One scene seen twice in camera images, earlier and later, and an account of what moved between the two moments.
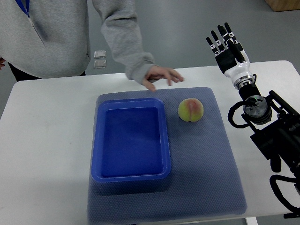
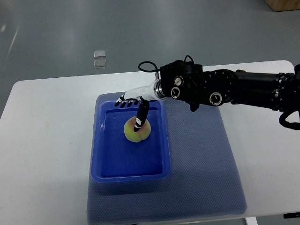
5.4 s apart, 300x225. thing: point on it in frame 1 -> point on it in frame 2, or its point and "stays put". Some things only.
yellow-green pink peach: [191, 109] -> [142, 134]
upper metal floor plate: [100, 54] stays put
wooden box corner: [277, 5] stays put
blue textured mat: [203, 182] stays put
